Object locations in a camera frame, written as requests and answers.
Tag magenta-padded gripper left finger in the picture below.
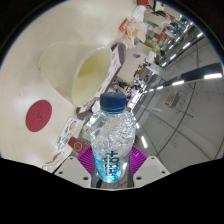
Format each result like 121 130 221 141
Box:
53 145 98 188

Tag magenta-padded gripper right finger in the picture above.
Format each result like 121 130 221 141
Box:
128 145 170 188

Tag clear blue-capped water bottle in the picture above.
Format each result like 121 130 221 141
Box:
88 92 138 184

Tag red sauce packet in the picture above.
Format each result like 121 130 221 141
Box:
118 18 130 33
52 151 63 161

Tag flat round red coaster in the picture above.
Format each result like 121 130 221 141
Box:
25 99 53 133

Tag ceiling air conditioner unit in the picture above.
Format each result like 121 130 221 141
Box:
165 92 179 108

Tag cream plastic cup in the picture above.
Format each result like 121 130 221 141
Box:
38 40 113 108

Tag ceiling lights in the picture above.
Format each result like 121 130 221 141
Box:
133 31 224 149

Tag crumpled food wrapper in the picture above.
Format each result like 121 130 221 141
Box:
121 18 148 48

